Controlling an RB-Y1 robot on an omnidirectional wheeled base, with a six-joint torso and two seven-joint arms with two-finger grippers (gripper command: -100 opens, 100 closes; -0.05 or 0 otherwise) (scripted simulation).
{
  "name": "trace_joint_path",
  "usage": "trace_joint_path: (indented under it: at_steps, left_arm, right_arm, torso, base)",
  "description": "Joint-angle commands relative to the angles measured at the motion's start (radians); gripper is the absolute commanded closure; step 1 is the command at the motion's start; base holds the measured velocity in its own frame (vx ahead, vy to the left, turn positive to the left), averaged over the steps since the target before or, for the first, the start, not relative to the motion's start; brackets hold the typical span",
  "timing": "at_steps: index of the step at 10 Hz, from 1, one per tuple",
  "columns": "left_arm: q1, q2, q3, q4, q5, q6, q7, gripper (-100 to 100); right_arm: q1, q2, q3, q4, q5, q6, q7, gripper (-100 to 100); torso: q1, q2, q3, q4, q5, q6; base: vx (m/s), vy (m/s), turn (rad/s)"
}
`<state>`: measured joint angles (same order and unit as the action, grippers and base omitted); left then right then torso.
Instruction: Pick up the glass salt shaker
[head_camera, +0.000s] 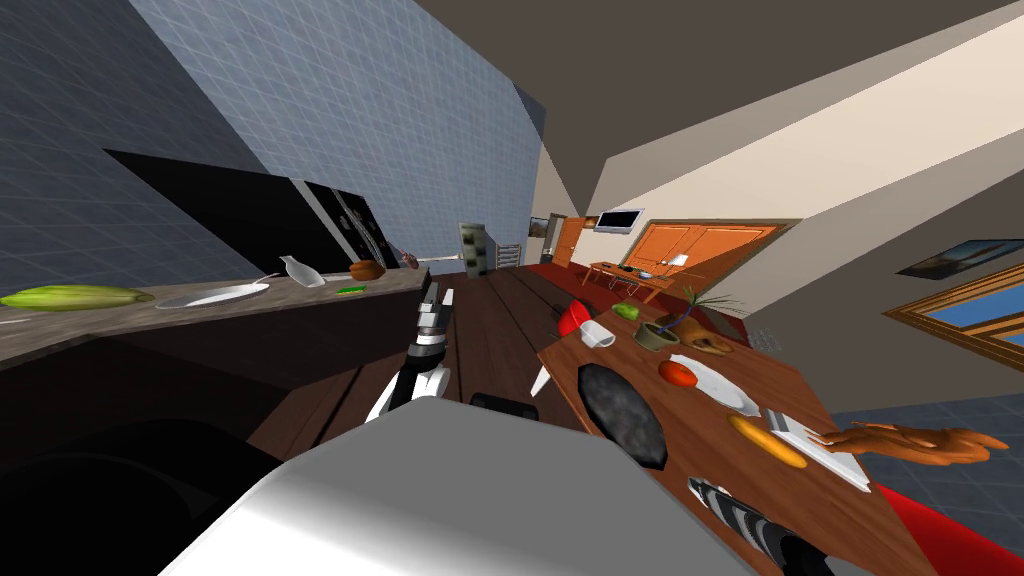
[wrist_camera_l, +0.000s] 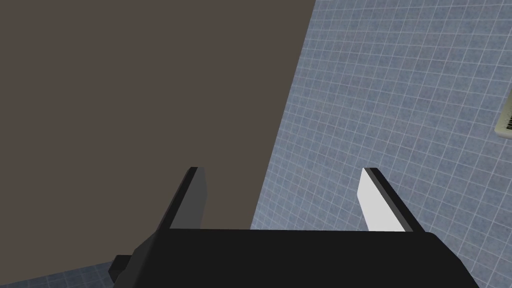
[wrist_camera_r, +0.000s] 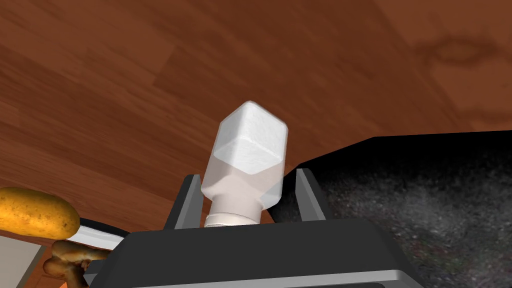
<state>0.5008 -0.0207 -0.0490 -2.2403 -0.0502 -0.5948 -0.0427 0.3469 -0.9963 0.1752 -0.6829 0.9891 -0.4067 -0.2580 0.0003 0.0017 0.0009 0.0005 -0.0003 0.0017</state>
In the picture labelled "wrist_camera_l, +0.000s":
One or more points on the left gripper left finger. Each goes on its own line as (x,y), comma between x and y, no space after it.
(188,204)

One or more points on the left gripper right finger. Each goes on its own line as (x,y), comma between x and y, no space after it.
(382,208)

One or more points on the pale cream box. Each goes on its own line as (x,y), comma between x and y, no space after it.
(505,124)

